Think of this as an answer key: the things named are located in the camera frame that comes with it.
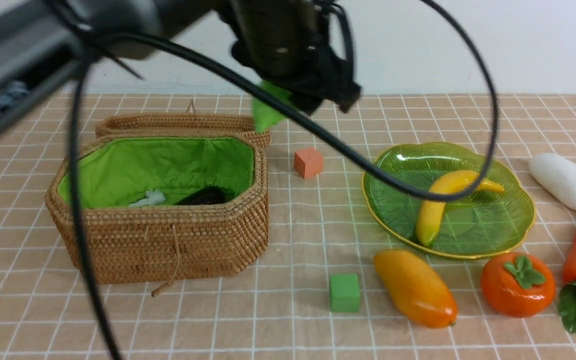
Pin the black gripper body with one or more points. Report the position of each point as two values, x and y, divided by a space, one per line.
324 77

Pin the green foam cube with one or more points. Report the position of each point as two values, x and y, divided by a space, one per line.
344 293

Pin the woven wicker basket lid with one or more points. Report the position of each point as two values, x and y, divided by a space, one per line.
190 122

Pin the orange foam cube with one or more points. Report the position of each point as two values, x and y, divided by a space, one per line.
308 162

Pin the woven wicker basket green lining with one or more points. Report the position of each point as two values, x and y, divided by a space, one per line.
128 187

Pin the purple eggplant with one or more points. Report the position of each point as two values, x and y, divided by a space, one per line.
211 195

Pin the white radish green leaves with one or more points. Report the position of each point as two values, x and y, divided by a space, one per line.
557 175

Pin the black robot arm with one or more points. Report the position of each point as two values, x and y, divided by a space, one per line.
302 46

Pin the orange yellow mango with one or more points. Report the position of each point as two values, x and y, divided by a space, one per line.
416 289

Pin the green glass leaf plate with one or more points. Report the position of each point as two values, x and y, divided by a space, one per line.
482 225

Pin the orange persimmon green calyx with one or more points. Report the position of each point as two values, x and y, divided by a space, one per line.
518 285

